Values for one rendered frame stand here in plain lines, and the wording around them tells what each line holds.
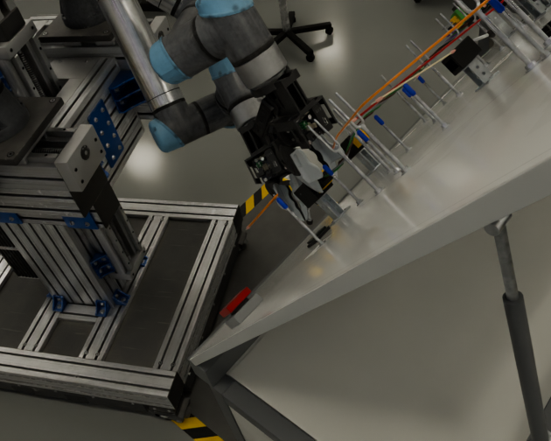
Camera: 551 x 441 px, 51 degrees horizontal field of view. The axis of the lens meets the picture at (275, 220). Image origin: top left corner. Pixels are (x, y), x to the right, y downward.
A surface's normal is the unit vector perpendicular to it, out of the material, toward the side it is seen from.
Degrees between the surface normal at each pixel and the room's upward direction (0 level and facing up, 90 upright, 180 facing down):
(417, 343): 0
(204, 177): 0
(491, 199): 90
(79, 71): 0
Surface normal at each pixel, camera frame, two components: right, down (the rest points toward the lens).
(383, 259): -0.64, 0.62
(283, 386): -0.15, -0.68
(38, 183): -0.22, 0.73
